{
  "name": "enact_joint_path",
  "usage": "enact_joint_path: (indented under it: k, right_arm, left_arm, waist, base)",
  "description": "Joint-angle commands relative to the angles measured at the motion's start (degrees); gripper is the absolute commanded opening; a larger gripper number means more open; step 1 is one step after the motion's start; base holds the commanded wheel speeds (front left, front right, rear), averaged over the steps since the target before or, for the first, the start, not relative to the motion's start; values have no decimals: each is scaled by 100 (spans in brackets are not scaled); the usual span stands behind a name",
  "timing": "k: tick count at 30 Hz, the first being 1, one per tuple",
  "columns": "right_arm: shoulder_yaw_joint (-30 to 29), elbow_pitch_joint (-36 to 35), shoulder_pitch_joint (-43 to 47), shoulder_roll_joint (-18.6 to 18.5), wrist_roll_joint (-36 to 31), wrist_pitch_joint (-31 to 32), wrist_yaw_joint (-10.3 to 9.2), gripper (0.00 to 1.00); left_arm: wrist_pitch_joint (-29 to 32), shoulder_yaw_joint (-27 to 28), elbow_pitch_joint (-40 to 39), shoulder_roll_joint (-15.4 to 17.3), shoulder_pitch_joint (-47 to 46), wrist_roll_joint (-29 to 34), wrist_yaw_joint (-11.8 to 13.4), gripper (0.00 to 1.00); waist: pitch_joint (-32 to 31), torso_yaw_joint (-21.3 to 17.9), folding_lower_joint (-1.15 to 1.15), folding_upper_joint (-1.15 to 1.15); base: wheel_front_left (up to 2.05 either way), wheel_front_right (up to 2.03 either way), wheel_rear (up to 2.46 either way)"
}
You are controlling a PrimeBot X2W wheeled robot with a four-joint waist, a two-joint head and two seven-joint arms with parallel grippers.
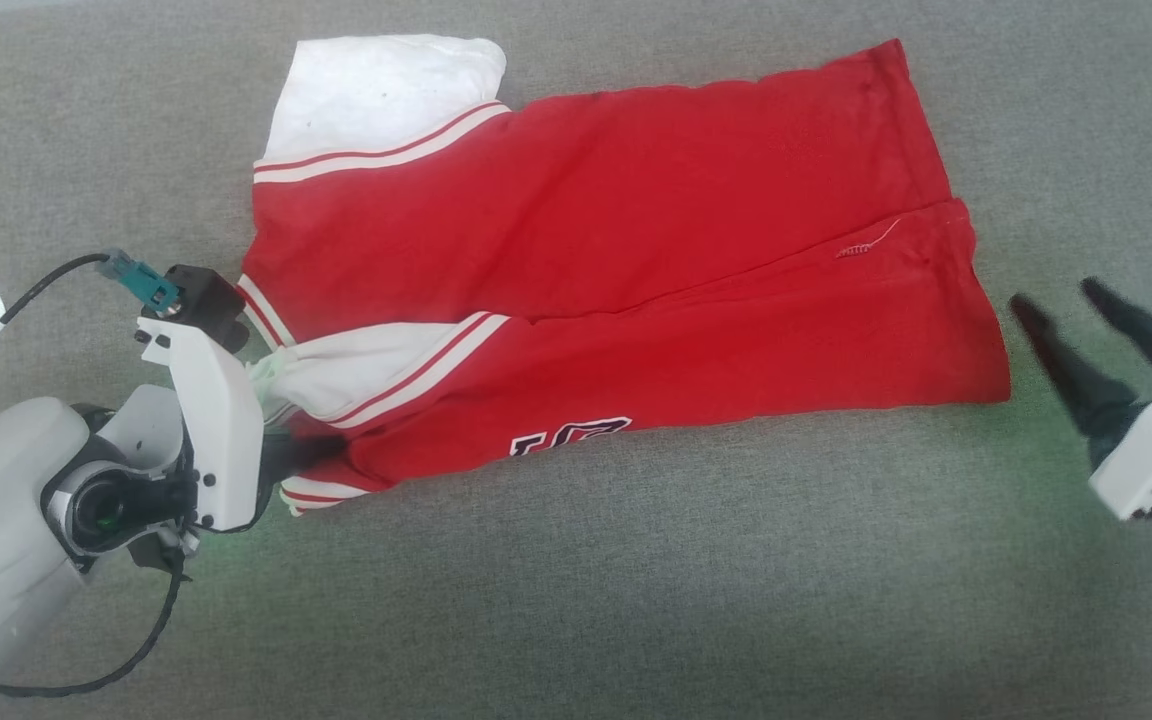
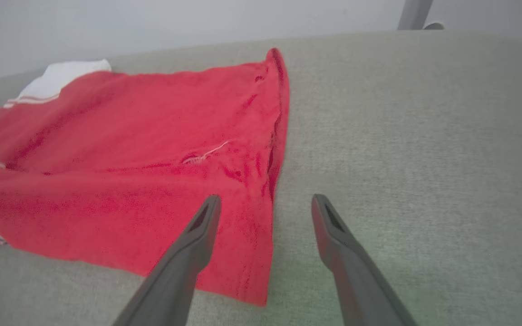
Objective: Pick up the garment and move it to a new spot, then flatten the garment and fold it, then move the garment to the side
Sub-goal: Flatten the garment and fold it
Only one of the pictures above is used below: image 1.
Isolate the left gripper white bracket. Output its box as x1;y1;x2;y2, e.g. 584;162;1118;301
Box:
134;315;337;533

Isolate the red and white jersey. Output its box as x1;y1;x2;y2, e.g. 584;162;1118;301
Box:
236;35;1012;516

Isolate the grey fabric sofa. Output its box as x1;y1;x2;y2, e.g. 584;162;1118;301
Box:
0;0;1152;720

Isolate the black cable with teal plug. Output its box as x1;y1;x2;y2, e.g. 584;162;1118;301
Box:
0;248;187;698

